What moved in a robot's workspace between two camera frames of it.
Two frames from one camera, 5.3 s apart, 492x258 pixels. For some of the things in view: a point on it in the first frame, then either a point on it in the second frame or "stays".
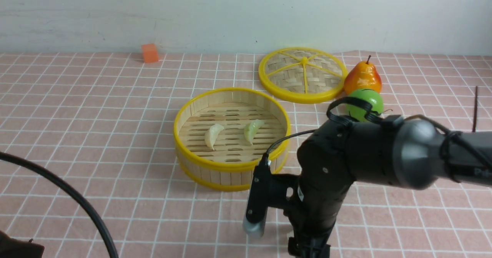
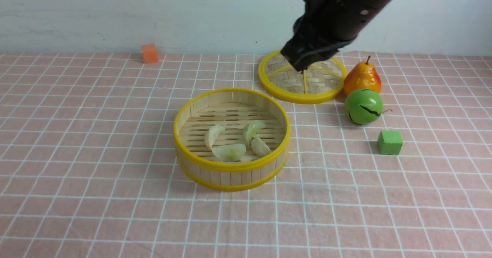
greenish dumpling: x=251 y=128 stays
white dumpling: x=211 y=134 stays
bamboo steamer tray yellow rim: x=220 y=135 stays
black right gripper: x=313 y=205 → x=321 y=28
